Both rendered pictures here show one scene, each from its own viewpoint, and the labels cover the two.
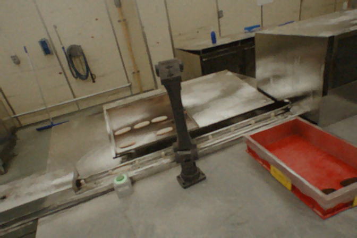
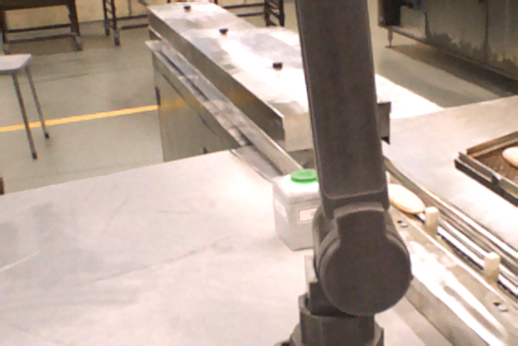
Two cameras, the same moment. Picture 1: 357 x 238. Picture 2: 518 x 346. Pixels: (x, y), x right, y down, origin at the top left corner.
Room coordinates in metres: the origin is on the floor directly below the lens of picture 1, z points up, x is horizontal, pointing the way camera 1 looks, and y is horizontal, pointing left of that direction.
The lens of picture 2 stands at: (0.74, -0.64, 1.27)
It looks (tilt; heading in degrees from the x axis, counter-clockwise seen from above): 23 degrees down; 85
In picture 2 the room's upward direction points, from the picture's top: 3 degrees counter-clockwise
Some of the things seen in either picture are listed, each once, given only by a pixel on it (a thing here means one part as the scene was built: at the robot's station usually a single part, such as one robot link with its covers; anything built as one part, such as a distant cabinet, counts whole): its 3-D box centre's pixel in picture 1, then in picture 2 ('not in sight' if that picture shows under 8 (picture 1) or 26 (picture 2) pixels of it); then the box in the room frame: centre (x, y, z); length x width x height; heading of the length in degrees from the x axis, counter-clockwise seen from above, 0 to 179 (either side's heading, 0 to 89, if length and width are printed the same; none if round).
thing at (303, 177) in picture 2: (120, 178); (305, 179); (0.81, 0.32, 0.90); 0.04 x 0.04 x 0.02
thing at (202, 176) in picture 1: (189, 171); (337, 339); (0.81, 0.00, 0.86); 0.12 x 0.09 x 0.08; 110
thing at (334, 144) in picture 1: (306, 156); not in sight; (0.74, -0.50, 0.88); 0.49 x 0.34 x 0.10; 13
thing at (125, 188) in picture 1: (124, 187); (309, 221); (0.82, 0.32, 0.84); 0.08 x 0.08 x 0.11; 14
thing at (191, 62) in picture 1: (243, 65); not in sight; (3.55, -1.19, 0.51); 1.93 x 1.05 x 1.02; 104
